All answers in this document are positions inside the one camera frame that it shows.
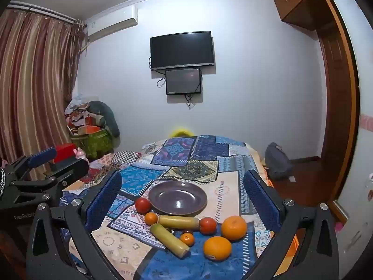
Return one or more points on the blue patchwork blanket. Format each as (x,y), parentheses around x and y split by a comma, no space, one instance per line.
(227,186)

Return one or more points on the orange box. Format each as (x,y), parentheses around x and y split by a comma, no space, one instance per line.
(89,130)

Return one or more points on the checkered patchwork sheet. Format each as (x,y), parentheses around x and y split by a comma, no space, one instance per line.
(125,157)

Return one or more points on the grey backpack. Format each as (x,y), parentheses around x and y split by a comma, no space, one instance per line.
(276,160)

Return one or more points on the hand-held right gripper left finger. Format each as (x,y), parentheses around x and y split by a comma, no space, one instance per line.
(105,201)

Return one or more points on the cardboard box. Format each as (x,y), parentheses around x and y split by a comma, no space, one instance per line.
(76,185)

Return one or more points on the orange bed sheet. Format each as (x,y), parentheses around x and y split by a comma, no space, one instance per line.
(293,240)

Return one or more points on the small tangerine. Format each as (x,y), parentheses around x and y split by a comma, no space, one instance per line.
(187,239)

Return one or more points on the pink toy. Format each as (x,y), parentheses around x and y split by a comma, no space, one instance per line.
(80,154)

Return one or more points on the black wall television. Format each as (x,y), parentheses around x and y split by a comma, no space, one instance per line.
(182,49)

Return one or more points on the red box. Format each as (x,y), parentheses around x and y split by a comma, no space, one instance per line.
(65,151)

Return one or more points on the yellow round object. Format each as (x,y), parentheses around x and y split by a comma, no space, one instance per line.
(180,131)

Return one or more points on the curtain rail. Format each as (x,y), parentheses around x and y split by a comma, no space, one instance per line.
(40,11)

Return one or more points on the large orange with sticker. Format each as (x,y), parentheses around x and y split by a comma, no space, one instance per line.
(217,248)

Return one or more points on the green patterned box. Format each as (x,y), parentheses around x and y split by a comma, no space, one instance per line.
(96,143)

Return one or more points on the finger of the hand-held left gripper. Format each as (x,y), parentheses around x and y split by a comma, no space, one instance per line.
(42,156)
(71,167)

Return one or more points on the red tomato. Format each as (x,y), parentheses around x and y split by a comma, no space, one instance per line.
(207,225)
(142,205)

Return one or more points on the wooden wardrobe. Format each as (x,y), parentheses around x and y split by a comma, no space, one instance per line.
(335,93)

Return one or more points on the striped brown curtain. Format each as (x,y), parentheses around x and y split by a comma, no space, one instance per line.
(35,78)

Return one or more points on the white air conditioner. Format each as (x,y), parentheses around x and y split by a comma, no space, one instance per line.
(113,24)

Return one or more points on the pile of papers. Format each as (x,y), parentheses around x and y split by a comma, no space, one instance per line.
(77,110)

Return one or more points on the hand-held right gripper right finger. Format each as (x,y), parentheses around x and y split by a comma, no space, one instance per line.
(262,204)

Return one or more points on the small black wall monitor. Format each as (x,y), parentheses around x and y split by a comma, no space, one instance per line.
(183,81)

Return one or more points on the purple round plate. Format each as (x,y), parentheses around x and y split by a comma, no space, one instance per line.
(174,198)

